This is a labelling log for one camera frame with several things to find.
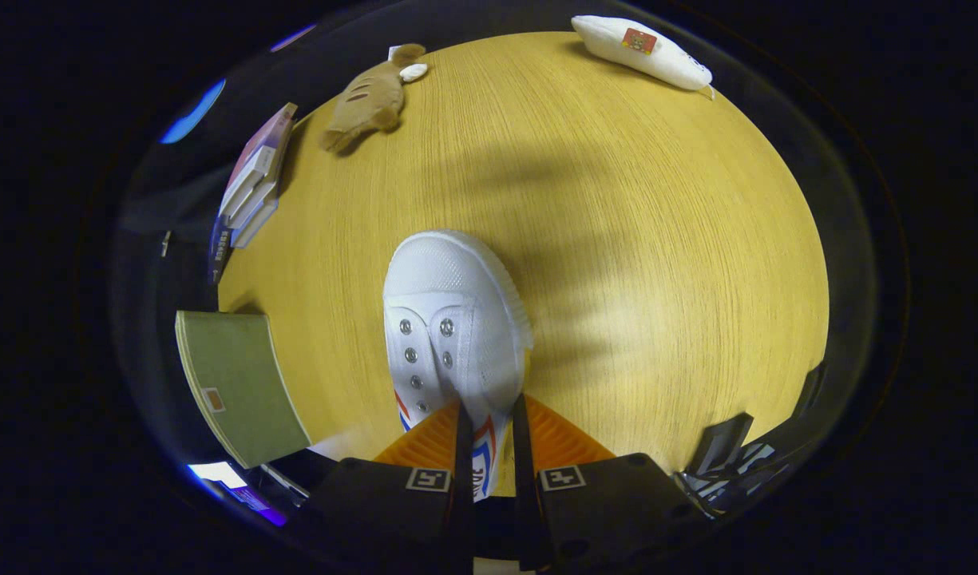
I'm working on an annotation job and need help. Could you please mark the pink cover book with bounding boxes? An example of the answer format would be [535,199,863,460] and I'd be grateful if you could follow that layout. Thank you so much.
[224,102,298,218]

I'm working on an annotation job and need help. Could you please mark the laptop screen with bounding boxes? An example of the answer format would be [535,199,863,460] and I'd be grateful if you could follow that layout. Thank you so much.
[187,462,288,528]

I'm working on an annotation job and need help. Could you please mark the white canvas shoe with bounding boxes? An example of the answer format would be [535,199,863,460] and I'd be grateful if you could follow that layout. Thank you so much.
[382,230,534,502]

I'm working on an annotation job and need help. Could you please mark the white plush toy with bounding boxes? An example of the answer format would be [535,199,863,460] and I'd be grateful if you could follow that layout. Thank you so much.
[571,14,715,93]

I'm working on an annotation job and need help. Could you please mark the beige fabric storage box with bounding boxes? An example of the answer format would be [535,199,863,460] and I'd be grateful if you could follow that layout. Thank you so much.
[175,310,312,470]

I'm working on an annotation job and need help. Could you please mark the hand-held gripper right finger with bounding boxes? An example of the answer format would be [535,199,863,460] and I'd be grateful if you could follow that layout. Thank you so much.
[511,393,713,572]

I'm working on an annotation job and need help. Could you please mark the brown plush toy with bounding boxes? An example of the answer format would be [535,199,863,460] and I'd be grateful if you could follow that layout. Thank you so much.
[319,43,430,154]

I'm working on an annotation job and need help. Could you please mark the black chair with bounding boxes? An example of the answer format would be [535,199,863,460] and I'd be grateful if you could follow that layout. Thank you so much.
[679,363,826,512]

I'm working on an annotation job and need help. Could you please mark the dark blue book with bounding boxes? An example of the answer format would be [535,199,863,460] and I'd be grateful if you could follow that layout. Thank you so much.
[208,216,236,285]

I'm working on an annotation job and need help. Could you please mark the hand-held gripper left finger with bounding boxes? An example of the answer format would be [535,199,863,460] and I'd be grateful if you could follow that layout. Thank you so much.
[297,399,477,575]

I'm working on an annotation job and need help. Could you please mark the pale blue book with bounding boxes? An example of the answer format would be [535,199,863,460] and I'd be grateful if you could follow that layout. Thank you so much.
[229,196,280,250]

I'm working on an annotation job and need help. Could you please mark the black backdrop cloth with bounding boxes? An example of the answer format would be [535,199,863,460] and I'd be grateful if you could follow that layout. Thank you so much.
[109,20,338,480]

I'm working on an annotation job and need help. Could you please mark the grey paperback book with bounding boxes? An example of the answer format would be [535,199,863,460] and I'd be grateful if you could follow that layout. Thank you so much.
[221,172,280,232]

